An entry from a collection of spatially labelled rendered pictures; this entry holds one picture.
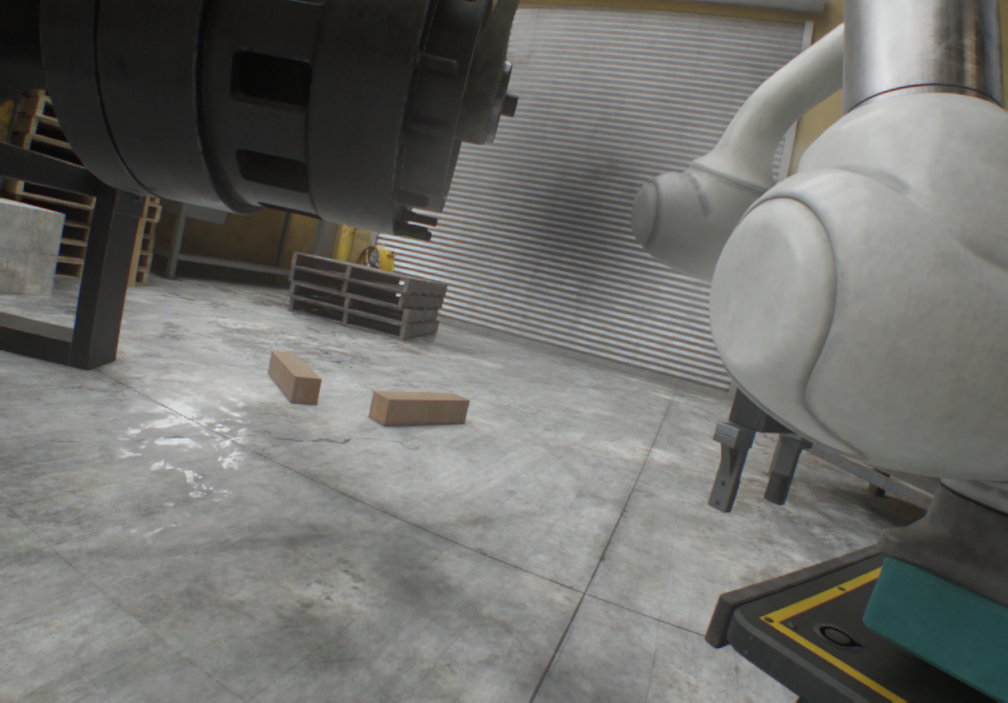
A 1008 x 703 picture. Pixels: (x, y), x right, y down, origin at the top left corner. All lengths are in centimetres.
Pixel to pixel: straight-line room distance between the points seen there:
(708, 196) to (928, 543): 37
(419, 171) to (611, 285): 536
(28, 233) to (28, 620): 264
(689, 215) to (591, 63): 635
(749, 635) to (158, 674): 67
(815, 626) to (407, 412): 160
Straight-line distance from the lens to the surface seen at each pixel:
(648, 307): 602
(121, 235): 206
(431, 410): 203
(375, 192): 77
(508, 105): 93
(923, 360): 29
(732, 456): 66
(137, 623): 90
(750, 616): 54
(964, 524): 50
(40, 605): 94
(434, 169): 79
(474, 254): 659
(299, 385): 198
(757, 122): 62
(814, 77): 65
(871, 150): 35
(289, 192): 84
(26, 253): 337
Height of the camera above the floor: 54
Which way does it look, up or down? 4 degrees down
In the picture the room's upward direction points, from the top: 13 degrees clockwise
